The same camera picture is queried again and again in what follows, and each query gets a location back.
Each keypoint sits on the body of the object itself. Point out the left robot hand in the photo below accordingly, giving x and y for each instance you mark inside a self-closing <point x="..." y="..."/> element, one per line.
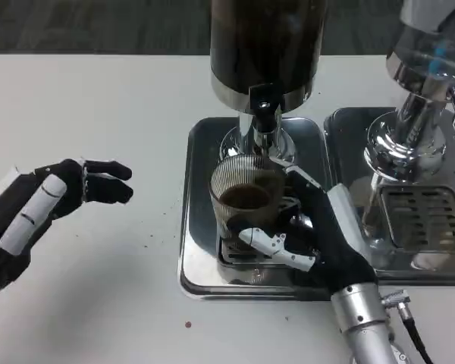
<point x="72" y="178"/>

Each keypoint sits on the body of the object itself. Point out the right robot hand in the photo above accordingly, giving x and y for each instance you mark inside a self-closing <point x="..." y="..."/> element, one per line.
<point x="337" y="242"/>

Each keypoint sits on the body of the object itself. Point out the clear ribbed glass cup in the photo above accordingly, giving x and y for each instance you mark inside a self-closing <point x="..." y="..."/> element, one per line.
<point x="227" y="178"/>

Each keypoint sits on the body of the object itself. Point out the silver right robot forearm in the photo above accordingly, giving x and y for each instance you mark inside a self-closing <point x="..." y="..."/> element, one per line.
<point x="360" y="322"/>

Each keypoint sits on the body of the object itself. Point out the steel drip tray base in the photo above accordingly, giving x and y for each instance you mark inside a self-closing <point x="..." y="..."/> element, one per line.
<point x="201" y="227"/>
<point x="345" y="151"/>

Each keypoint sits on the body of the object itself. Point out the black dispenser tap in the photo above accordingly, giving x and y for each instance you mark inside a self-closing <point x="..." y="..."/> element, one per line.
<point x="263" y="106"/>

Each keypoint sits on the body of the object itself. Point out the clear steel drink dispenser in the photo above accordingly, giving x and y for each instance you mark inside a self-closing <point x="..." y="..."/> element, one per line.
<point x="413" y="76"/>

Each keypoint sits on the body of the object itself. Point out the dark drink dispenser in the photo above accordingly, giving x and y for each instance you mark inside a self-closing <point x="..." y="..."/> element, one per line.
<point x="265" y="45"/>

